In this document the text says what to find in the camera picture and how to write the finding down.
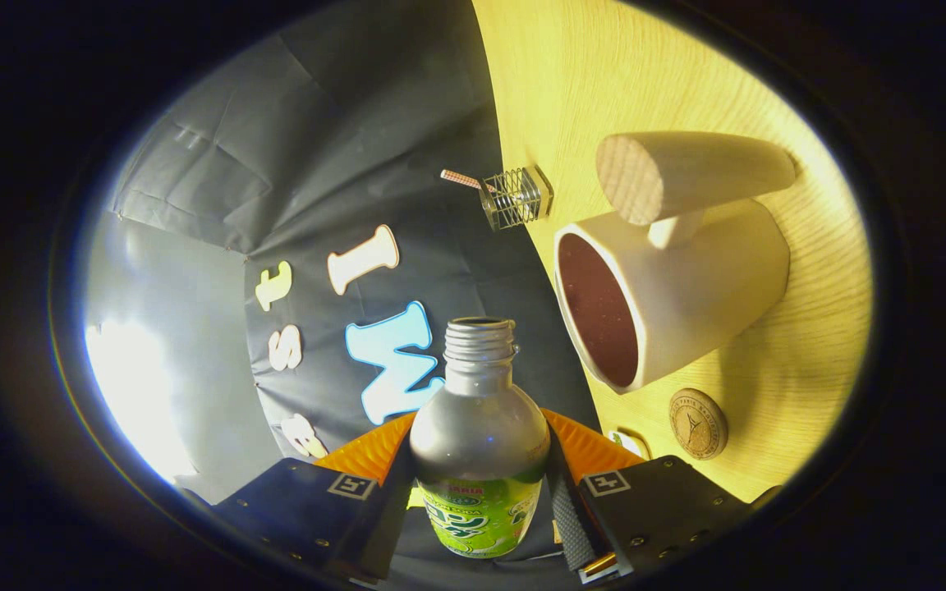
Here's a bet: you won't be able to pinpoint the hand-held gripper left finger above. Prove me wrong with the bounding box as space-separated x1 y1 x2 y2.
214 410 418 585

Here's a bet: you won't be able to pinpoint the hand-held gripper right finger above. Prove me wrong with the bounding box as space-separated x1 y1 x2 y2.
540 408 757 585

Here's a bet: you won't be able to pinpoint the silver bottle with green label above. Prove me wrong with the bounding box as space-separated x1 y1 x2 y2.
409 317 552 559

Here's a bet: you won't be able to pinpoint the round cork coaster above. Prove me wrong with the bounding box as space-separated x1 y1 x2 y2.
669 388 729 460

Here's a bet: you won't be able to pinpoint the cream cup with wooden handle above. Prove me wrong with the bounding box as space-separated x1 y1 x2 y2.
553 131 797 395

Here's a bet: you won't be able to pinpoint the small white dish green beans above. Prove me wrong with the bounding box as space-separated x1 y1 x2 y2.
608 428 652 460

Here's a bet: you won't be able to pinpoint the pink checked straw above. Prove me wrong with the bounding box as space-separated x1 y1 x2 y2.
440 169 497 194

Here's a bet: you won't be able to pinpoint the light wooden table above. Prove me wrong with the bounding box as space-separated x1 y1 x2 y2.
471 0 875 503

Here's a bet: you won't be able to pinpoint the gold wire basket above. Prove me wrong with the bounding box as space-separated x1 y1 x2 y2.
480 164 554 232

